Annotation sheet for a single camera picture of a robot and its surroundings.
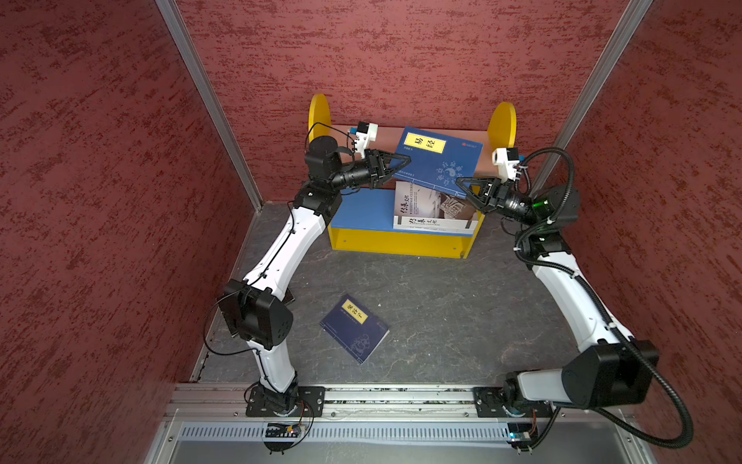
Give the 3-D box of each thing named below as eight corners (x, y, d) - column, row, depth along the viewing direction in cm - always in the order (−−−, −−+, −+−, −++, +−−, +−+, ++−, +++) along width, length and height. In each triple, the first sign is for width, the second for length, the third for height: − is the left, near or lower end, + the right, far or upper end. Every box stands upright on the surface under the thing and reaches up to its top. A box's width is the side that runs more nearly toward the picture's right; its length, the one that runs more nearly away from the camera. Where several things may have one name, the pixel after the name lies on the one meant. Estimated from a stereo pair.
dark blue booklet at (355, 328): (319, 325, 90) (318, 322, 88) (348, 296, 96) (347, 292, 94) (362, 365, 82) (361, 362, 80) (390, 330, 89) (390, 327, 87)
